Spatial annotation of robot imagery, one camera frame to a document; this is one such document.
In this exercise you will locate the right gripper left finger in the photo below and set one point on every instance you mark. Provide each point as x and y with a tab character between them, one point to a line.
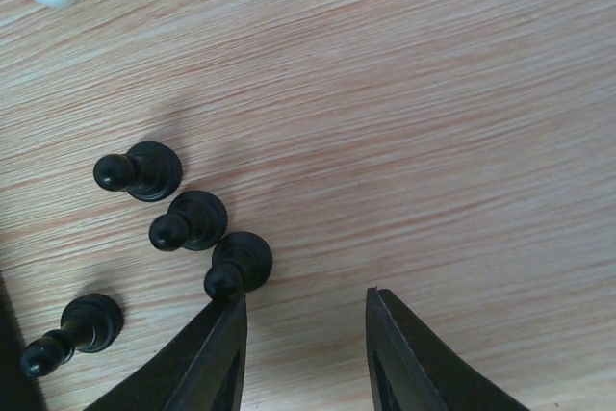
201	368

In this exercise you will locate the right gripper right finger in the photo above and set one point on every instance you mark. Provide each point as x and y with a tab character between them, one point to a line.
411	368

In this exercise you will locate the black chess piece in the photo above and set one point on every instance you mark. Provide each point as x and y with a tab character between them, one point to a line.
241	263
149	171
195	220
89	324

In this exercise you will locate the black and silver chessboard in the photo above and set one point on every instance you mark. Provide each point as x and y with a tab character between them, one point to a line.
18	392

